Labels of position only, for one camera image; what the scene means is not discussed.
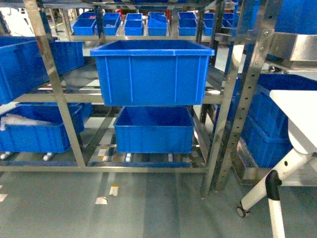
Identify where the blue bin lower left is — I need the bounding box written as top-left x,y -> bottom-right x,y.
0,103 -> 94,154

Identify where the large blue bin on rack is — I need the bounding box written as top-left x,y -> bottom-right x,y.
90,40 -> 214,106

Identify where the stainless steel rack frame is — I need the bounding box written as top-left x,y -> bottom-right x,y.
0,0 -> 283,198

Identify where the blue bin lower rack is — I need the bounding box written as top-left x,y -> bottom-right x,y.
114,106 -> 194,154

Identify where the blue bin left shelf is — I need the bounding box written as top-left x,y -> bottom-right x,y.
0,36 -> 84,105

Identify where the blue bin below rail right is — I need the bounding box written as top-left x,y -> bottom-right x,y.
241,74 -> 317,168

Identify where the stainless steel shelf rail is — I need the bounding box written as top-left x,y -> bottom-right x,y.
265,32 -> 317,71

